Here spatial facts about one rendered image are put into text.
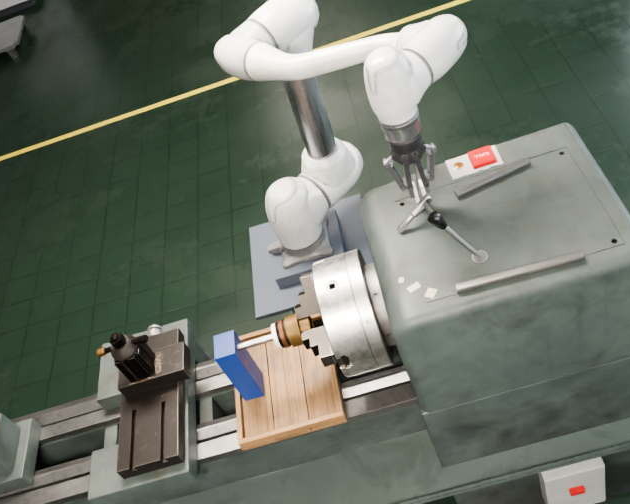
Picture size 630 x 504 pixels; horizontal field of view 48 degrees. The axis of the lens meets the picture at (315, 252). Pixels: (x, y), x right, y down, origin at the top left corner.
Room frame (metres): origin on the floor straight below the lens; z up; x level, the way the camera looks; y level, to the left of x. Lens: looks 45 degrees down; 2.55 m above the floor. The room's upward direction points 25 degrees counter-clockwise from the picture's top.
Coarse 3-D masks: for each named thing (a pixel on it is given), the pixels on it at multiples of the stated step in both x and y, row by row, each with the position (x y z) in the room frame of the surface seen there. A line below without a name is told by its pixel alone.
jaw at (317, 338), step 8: (320, 328) 1.17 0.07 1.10; (304, 336) 1.17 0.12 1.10; (312, 336) 1.15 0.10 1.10; (320, 336) 1.14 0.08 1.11; (304, 344) 1.15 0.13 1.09; (312, 344) 1.13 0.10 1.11; (320, 344) 1.12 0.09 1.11; (328, 344) 1.11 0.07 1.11; (320, 352) 1.09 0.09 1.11; (328, 352) 1.08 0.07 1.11; (328, 360) 1.07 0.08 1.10; (336, 360) 1.07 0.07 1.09; (344, 360) 1.05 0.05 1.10
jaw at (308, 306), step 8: (304, 280) 1.26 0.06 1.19; (312, 280) 1.25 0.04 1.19; (304, 288) 1.25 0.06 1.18; (312, 288) 1.24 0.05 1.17; (304, 296) 1.24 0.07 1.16; (312, 296) 1.23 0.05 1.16; (304, 304) 1.23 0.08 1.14; (312, 304) 1.22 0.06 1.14; (296, 312) 1.23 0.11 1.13; (304, 312) 1.22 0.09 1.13; (312, 312) 1.21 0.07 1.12
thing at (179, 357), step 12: (168, 348) 1.41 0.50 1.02; (180, 348) 1.39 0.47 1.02; (168, 360) 1.36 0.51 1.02; (180, 360) 1.34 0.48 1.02; (120, 372) 1.40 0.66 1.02; (156, 372) 1.34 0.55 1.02; (168, 372) 1.32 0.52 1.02; (180, 372) 1.31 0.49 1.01; (120, 384) 1.36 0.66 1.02; (144, 384) 1.33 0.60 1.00; (156, 384) 1.33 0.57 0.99; (168, 384) 1.32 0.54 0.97
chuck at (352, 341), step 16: (336, 256) 1.28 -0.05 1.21; (320, 272) 1.22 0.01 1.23; (336, 272) 1.20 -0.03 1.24; (320, 288) 1.17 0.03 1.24; (320, 304) 1.14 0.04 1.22; (336, 304) 1.12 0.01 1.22; (352, 304) 1.10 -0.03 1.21; (336, 320) 1.09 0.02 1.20; (352, 320) 1.08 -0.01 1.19; (336, 336) 1.07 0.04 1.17; (352, 336) 1.06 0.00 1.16; (336, 352) 1.05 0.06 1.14; (352, 352) 1.04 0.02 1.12; (368, 352) 1.03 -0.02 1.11; (352, 368) 1.04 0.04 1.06; (368, 368) 1.04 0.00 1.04
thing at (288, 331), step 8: (280, 320) 1.24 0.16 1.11; (288, 320) 1.22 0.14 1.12; (296, 320) 1.21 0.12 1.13; (304, 320) 1.21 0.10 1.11; (312, 320) 1.23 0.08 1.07; (280, 328) 1.21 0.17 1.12; (288, 328) 1.20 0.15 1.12; (296, 328) 1.19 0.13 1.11; (304, 328) 1.19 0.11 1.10; (312, 328) 1.22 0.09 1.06; (280, 336) 1.20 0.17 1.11; (288, 336) 1.19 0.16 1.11; (296, 336) 1.18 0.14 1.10; (280, 344) 1.19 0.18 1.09; (288, 344) 1.19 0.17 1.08; (296, 344) 1.18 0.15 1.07
